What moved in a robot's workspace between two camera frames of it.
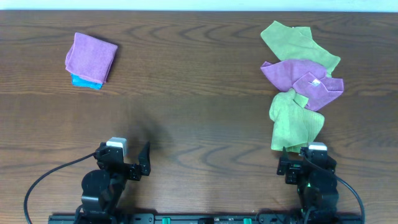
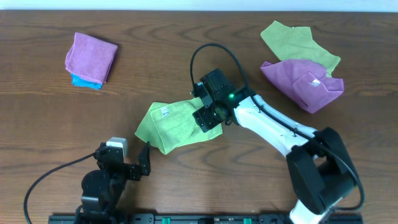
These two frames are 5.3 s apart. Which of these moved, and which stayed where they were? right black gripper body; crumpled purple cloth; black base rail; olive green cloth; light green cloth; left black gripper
Moved: right black gripper body; light green cloth
Stayed: black base rail; left black gripper; olive green cloth; crumpled purple cloth
